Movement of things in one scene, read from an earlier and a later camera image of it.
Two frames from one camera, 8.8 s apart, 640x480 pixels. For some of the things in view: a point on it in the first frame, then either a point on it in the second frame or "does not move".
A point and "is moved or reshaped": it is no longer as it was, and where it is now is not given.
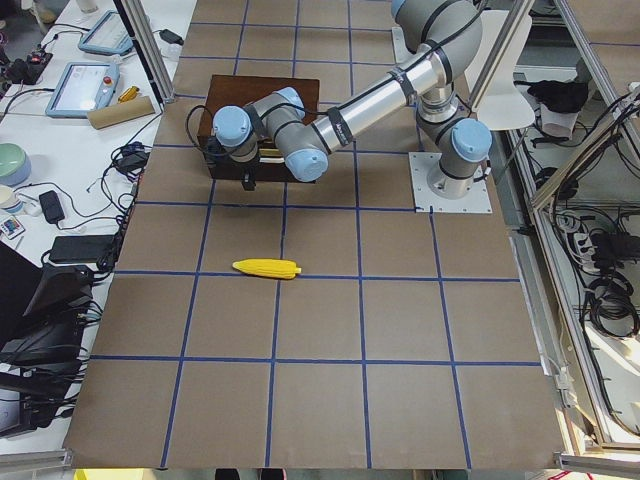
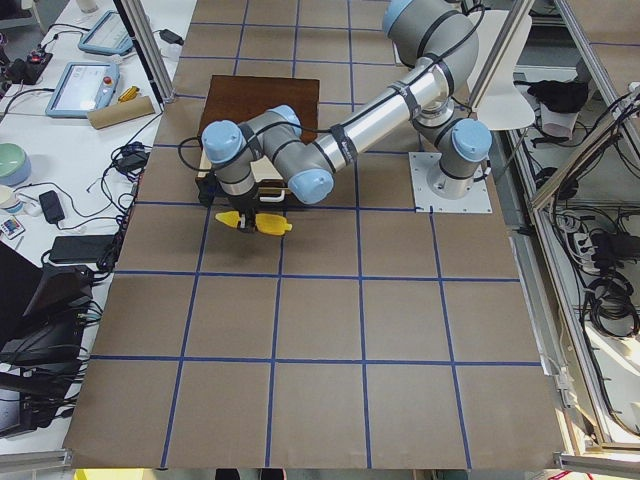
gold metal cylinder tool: (128, 95) does not move
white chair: (503, 106) does not move
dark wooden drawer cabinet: (225, 91) does not move
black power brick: (83, 249) does not move
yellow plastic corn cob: (267, 268) -> (272, 224)
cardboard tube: (115, 114) does not move
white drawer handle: (272, 160) is moved or reshaped
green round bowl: (15, 164) does not move
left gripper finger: (248, 182) -> (248, 203)
